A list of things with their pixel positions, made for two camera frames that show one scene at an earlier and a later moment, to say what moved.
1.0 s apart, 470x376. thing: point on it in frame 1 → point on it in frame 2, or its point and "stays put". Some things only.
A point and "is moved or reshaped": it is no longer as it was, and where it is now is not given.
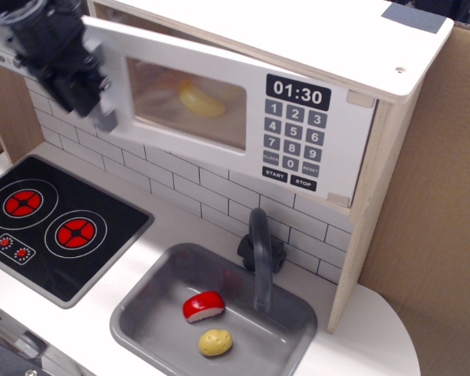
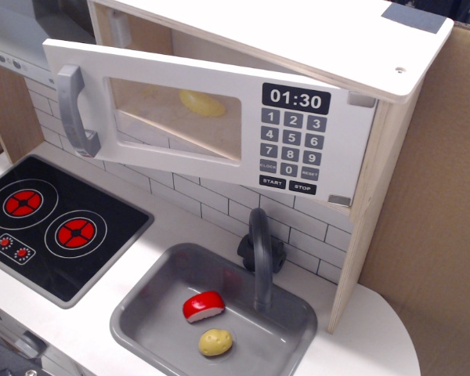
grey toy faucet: x=261 y=254 stays put
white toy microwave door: x=194 y=103 is moved or reshaped
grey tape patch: x=414 y=18 stays put
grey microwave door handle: x=106 y=117 → x=70 y=82
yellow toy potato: x=215 y=341 stays put
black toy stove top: x=52 y=232 stays put
